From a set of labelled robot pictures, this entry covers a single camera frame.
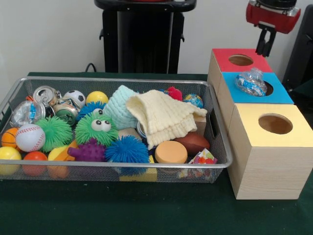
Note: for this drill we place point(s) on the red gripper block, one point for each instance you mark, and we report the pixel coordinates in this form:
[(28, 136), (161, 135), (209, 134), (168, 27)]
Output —
[(274, 19)]

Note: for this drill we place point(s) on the clear plastic bottle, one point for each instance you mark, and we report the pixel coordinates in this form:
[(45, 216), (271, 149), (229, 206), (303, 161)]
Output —
[(250, 82)]

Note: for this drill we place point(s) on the wooden box with three holes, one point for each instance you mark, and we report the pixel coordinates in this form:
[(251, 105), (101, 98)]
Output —
[(264, 161)]

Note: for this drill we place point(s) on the clear mesh bin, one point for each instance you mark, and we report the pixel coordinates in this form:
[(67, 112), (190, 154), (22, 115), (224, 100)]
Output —
[(19, 88)]

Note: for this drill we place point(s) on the small brown football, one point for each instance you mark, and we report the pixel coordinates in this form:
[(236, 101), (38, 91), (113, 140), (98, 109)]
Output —
[(193, 143)]

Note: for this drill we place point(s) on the pale yellow knitted cloth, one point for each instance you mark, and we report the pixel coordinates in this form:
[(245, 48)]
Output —
[(164, 117)]

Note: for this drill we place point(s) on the orange round disc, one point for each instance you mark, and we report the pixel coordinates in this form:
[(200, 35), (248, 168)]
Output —
[(170, 152)]

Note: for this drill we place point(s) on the mint green knitted cloth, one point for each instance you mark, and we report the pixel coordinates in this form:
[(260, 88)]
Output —
[(120, 107)]

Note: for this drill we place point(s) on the blue spiky ball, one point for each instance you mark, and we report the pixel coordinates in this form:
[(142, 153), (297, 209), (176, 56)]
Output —
[(127, 151)]

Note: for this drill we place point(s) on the yellow ball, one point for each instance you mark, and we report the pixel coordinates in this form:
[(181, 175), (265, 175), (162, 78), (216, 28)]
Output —
[(97, 97)]

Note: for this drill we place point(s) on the green fuzzy ball with eyes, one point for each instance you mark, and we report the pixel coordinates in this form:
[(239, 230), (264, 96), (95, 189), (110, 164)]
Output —
[(87, 134)]

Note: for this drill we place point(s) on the purple spiky ball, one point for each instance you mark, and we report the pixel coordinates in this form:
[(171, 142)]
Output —
[(89, 151)]

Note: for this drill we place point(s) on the green spiky ball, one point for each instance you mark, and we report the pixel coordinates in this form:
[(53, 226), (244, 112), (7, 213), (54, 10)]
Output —
[(55, 133)]

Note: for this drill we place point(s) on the dark green table cloth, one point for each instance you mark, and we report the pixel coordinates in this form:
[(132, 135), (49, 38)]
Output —
[(98, 210)]

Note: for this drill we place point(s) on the white baseball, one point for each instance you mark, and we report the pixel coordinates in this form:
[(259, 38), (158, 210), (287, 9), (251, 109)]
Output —
[(30, 138)]

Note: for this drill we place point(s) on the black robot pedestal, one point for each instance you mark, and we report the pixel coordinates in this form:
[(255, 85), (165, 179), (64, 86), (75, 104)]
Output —
[(142, 44)]

